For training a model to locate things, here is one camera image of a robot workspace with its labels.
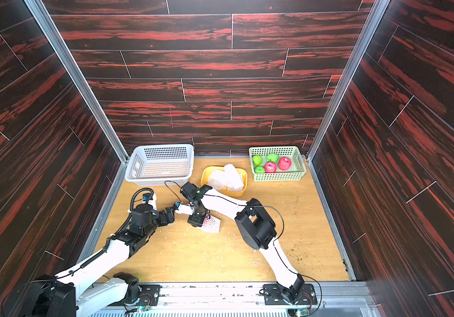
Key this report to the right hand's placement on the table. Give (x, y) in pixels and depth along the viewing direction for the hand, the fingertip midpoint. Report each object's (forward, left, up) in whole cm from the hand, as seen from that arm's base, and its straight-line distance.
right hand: (200, 214), depth 95 cm
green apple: (+34, -28, +5) cm, 44 cm away
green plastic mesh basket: (+25, -49, +5) cm, 55 cm away
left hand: (-2, +13, +8) cm, 16 cm away
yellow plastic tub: (+24, 0, +4) cm, 24 cm away
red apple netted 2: (-7, -6, +5) cm, 10 cm away
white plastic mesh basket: (+27, +25, +6) cm, 37 cm away
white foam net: (+20, -13, +4) cm, 24 cm away
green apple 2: (+25, -29, +5) cm, 39 cm away
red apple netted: (+28, -36, +5) cm, 46 cm away
